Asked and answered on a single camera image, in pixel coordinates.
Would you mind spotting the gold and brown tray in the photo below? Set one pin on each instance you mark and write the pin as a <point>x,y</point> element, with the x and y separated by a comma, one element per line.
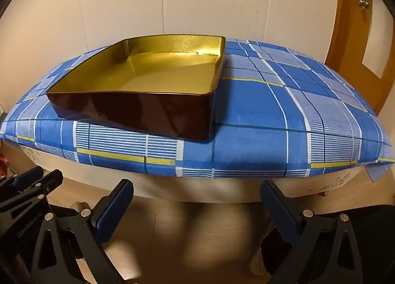
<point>161,85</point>

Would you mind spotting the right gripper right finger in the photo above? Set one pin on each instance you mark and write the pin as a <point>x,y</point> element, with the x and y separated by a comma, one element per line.
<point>324,250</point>

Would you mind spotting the metal door handle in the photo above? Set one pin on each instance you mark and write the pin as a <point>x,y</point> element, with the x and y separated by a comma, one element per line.
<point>363,4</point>

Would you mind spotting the wooden door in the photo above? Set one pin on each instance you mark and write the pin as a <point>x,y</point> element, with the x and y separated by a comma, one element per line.
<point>347,54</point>

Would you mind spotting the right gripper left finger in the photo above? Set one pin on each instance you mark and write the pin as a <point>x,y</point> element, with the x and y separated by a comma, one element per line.
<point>67,236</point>

